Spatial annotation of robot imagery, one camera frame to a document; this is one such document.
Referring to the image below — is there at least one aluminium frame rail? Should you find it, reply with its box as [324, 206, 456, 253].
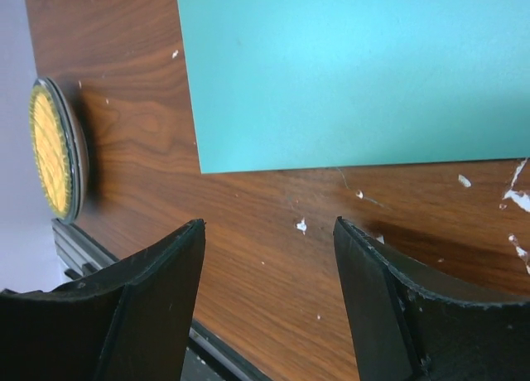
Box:
[52, 219, 266, 380]

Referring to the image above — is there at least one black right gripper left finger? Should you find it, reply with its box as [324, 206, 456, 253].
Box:
[0, 219, 207, 381]

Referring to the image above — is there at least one round green yellow plate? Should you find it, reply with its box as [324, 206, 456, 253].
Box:
[29, 77, 89, 224]

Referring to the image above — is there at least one teal paper folder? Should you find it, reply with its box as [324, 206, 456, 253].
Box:
[177, 0, 529, 173]

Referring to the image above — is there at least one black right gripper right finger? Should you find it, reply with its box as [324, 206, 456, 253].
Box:
[333, 218, 529, 380]

